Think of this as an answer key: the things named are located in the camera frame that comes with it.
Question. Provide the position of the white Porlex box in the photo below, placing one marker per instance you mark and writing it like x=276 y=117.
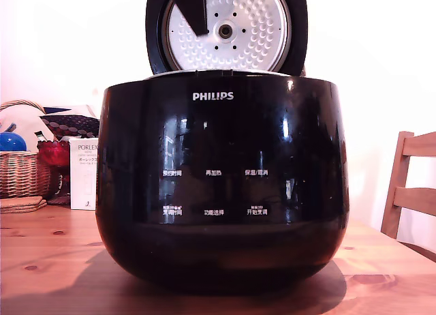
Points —
x=83 y=178

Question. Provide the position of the black Philips rice cooker body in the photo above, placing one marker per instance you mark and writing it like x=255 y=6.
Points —
x=221 y=151

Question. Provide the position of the woven wicker basket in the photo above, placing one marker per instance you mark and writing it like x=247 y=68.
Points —
x=20 y=175

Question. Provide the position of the small green white packet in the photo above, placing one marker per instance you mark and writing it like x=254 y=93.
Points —
x=40 y=137

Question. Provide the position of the red glass footed bowl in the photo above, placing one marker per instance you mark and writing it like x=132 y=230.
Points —
x=52 y=153

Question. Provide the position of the dark dotted patterned cloth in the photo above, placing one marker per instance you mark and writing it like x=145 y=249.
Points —
x=73 y=125

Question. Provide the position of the black rice cooker pot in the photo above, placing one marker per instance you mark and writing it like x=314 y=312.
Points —
x=259 y=73

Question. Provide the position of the wooden chair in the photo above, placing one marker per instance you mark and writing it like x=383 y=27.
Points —
x=405 y=195

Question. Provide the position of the rice cooker lid, silver plate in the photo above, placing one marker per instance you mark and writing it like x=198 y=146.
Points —
x=252 y=28

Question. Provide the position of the blue ball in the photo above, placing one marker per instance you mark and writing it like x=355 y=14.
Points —
x=12 y=142

